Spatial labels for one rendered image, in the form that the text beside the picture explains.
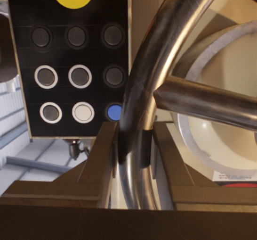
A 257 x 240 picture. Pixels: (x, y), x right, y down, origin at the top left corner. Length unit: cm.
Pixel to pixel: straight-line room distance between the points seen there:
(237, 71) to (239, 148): 10
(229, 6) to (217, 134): 22
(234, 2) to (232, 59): 15
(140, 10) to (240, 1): 17
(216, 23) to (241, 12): 4
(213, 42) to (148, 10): 13
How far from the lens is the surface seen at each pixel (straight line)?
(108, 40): 25
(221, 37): 28
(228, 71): 27
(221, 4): 39
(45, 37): 27
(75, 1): 26
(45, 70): 27
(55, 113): 28
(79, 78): 26
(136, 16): 36
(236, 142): 29
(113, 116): 26
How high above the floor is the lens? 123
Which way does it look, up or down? 17 degrees up
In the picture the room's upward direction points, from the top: 179 degrees clockwise
